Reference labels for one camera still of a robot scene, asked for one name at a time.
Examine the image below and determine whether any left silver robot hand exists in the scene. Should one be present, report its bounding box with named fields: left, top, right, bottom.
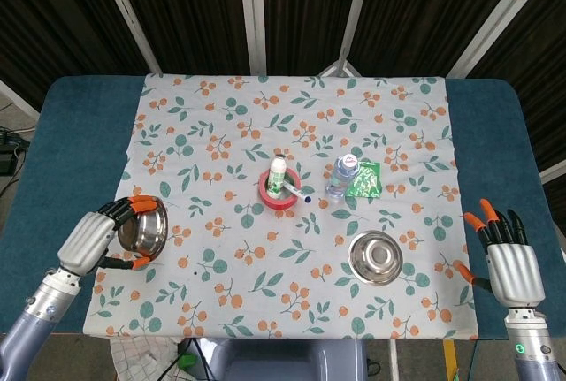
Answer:
left=57, top=194, right=160, bottom=277

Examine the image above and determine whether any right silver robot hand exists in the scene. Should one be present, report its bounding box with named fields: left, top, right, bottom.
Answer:
left=455, top=198, right=546, bottom=310

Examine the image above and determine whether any stainless steel bowl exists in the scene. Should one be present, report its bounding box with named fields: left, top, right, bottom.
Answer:
left=117, top=202, right=170, bottom=262
left=348, top=230, right=404, bottom=286

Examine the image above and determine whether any teal table cover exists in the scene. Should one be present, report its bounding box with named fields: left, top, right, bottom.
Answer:
left=0, top=74, right=566, bottom=340

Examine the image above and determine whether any black power strip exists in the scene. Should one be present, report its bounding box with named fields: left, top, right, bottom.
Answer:
left=0, top=129, right=30, bottom=175

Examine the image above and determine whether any green foil packet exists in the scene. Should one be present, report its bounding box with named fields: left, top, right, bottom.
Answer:
left=345, top=160, right=382, bottom=198

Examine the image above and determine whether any clear plastic water bottle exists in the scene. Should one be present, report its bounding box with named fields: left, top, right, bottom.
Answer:
left=325, top=153, right=360, bottom=199

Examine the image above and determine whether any red tape roll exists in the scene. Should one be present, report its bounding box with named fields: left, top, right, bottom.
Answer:
left=258, top=167, right=304, bottom=210

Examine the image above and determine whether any small white green-label bottle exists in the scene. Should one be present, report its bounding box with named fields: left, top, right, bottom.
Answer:
left=266, top=155, right=287, bottom=200

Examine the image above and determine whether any white marker blue cap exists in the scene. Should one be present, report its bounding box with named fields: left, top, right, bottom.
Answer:
left=282, top=182, right=312, bottom=204

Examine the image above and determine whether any grey-blue robot torso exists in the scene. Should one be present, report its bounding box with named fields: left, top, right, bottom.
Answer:
left=194, top=337, right=368, bottom=381

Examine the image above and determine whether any floral print tablecloth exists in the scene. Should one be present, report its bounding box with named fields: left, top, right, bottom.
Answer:
left=82, top=72, right=480, bottom=340

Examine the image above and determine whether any grey metal stand base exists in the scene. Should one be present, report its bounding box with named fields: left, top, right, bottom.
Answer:
left=318, top=47, right=362, bottom=78

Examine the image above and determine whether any white partition frame post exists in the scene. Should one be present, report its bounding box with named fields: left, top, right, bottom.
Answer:
left=446, top=0, right=552, bottom=78
left=0, top=79, right=41, bottom=119
left=238, top=0, right=269, bottom=76
left=539, top=162, right=566, bottom=184
left=92, top=0, right=163, bottom=75
left=340, top=0, right=377, bottom=66

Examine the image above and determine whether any black floor cable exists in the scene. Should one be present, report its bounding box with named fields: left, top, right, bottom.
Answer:
left=161, top=339, right=209, bottom=381

